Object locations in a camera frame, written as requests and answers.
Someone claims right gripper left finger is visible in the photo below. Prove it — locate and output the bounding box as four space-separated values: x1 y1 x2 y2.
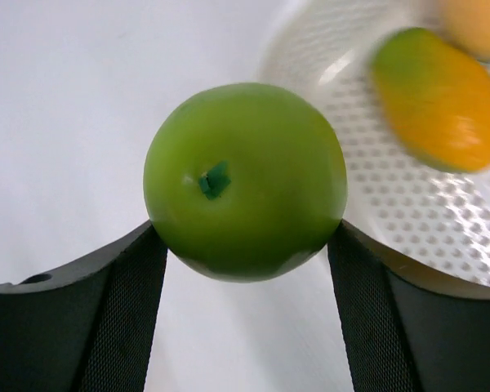
0 223 167 391

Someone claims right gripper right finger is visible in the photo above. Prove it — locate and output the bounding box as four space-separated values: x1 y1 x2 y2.
327 221 490 391

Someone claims green apple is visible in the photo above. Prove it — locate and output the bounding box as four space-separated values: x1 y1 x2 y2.
143 82 348 282

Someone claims yellow green mango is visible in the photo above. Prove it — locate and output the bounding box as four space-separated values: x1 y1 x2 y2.
369 27 490 173

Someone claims orange fruit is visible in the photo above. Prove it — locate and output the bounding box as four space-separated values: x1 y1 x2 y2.
438 0 490 61

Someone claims white perforated plastic basket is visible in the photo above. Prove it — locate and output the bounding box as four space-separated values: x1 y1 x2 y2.
260 1 490 286

